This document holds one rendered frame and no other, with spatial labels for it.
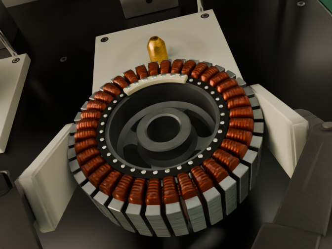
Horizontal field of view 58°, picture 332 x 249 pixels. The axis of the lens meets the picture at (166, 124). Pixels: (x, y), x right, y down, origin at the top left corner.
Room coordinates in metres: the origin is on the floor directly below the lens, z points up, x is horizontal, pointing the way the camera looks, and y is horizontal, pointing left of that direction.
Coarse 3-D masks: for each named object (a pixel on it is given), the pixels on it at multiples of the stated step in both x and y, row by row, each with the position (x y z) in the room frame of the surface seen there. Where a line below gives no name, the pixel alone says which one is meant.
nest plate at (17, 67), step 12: (0, 60) 0.36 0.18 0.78; (12, 60) 0.35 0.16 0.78; (24, 60) 0.34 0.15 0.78; (0, 72) 0.33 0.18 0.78; (12, 72) 0.32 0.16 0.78; (24, 72) 0.32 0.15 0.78; (0, 84) 0.30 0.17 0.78; (12, 84) 0.30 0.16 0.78; (0, 96) 0.28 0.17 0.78; (12, 96) 0.28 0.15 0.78; (0, 108) 0.26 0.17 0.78; (12, 108) 0.26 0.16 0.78; (0, 120) 0.24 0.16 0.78; (12, 120) 0.25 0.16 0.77; (0, 132) 0.22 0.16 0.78; (0, 144) 0.21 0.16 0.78
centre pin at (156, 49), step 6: (156, 36) 0.27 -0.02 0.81; (150, 42) 0.26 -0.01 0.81; (156, 42) 0.26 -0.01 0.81; (162, 42) 0.26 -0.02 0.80; (150, 48) 0.26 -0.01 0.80; (156, 48) 0.26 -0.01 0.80; (162, 48) 0.26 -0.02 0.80; (150, 54) 0.26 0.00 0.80; (156, 54) 0.26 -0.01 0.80; (162, 54) 0.26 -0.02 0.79; (156, 60) 0.26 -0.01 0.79
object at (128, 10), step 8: (120, 0) 0.39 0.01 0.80; (128, 0) 0.39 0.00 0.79; (136, 0) 0.39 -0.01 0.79; (144, 0) 0.39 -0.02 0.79; (152, 0) 0.38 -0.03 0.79; (160, 0) 0.38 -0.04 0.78; (168, 0) 0.38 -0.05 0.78; (176, 0) 0.38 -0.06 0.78; (128, 8) 0.39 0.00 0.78; (136, 8) 0.39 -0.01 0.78; (144, 8) 0.39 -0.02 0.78; (152, 8) 0.38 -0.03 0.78; (160, 8) 0.38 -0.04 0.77; (168, 8) 0.38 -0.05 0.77; (128, 16) 0.39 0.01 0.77
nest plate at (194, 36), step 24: (168, 24) 0.33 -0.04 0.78; (192, 24) 0.31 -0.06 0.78; (216, 24) 0.30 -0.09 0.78; (96, 48) 0.32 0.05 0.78; (120, 48) 0.31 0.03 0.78; (144, 48) 0.29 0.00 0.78; (168, 48) 0.28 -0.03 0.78; (192, 48) 0.27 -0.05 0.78; (216, 48) 0.26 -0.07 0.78; (96, 72) 0.27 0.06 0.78; (120, 72) 0.26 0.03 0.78
